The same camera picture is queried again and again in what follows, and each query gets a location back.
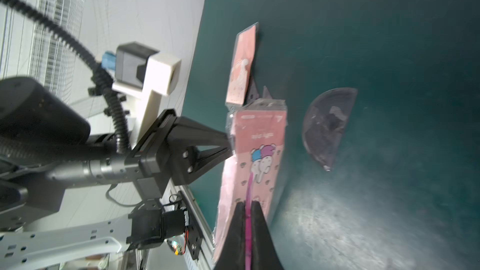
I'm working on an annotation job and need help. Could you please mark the dark triangle set square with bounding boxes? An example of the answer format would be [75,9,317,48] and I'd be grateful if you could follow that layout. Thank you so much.
[245,77,273,105]

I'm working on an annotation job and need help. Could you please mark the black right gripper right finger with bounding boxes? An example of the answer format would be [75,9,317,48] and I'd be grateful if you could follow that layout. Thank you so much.
[251,201,284,270]

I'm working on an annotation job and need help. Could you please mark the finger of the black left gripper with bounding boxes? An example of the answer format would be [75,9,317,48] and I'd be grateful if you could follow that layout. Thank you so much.
[172,116,231,150]
[181,146,232,185]

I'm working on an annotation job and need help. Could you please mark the pink package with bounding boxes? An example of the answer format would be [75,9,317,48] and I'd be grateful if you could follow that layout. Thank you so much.
[213,98,288,262]

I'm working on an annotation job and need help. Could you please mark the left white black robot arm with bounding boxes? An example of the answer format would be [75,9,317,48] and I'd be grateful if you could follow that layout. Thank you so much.
[1,77,232,270]

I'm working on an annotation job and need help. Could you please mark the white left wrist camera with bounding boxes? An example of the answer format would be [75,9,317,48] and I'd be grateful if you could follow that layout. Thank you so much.
[112,42,181,147]

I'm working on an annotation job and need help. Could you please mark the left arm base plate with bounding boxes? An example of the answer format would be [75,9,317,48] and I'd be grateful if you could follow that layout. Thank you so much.
[166,191,204,261]

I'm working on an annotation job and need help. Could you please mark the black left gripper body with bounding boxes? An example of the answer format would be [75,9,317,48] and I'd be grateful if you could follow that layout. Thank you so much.
[46,109,188,201]

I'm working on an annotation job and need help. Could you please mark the left black corrugated cable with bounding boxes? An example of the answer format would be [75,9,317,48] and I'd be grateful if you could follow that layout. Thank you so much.
[0,0,132,155]

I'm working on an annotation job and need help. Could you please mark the pink ruler set plastic bag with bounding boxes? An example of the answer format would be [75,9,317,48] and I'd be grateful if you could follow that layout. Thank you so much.
[225,22,259,108]

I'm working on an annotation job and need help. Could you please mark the white wire basket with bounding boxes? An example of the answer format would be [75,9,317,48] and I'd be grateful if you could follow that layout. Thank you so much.
[1,0,85,102]

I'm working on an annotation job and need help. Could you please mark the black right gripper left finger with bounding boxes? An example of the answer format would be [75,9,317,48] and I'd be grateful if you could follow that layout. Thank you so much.
[214,202,246,270]

